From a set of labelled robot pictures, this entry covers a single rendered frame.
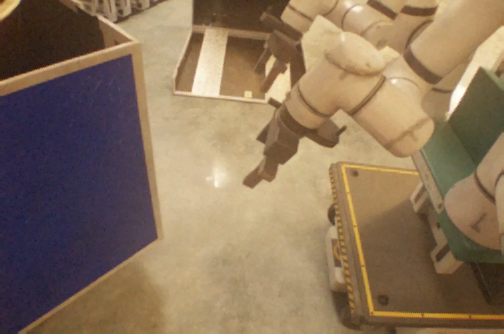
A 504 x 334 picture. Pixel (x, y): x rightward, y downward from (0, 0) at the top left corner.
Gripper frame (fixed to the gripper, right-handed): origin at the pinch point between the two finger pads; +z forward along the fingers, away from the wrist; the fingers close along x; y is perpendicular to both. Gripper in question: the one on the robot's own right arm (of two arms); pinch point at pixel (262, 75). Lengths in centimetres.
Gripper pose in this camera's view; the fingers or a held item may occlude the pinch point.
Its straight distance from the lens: 102.4
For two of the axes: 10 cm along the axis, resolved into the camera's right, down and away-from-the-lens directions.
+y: 8.6, 3.3, 3.8
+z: -4.9, 7.4, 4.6
